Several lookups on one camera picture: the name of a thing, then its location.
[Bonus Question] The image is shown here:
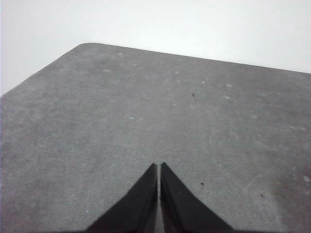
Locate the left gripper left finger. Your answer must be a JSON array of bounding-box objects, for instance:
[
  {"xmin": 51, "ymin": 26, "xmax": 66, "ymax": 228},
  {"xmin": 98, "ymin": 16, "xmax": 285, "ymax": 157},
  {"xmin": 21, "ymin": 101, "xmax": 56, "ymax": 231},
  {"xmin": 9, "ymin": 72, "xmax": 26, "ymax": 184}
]
[{"xmin": 85, "ymin": 163, "xmax": 158, "ymax": 232}]

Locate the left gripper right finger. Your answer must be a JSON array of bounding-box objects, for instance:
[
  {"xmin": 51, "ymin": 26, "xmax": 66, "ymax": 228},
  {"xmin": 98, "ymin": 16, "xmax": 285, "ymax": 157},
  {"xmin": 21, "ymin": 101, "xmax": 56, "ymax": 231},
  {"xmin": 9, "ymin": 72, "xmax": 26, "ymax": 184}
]
[{"xmin": 159, "ymin": 162, "xmax": 234, "ymax": 232}]

